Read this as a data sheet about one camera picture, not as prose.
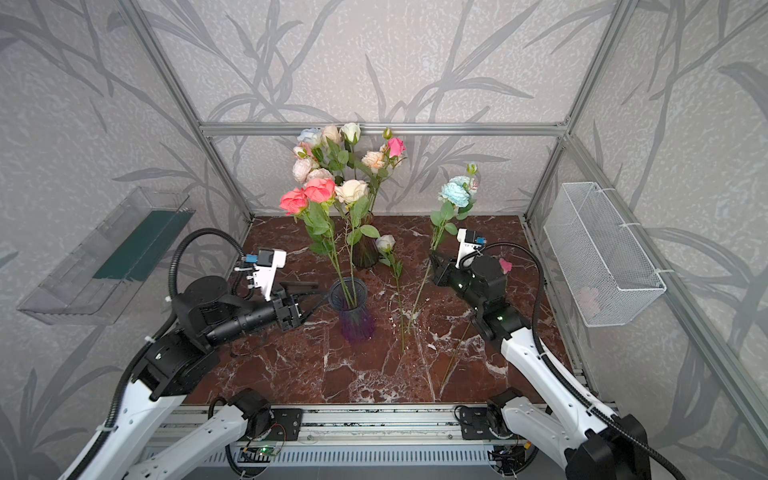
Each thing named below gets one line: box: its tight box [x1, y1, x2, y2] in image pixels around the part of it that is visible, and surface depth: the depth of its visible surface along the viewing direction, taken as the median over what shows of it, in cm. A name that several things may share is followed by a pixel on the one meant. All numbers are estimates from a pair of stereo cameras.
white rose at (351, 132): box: [340, 122, 361, 144], surface depth 87 cm
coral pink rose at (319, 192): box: [302, 177, 336, 258], surface depth 70 cm
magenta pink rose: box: [388, 137, 407, 159], surface depth 80 cm
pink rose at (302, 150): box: [293, 142, 312, 159], surface depth 77 cm
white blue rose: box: [297, 127, 323, 146], surface depth 83 cm
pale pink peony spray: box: [292, 158, 335, 185], surface depth 79 cm
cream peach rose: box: [321, 125, 342, 145], surface depth 86 cm
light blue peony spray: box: [408, 163, 479, 331], surface depth 72 cm
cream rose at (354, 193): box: [334, 179, 380, 307], surface depth 71 cm
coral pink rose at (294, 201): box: [280, 188, 352, 307], surface depth 69 cm
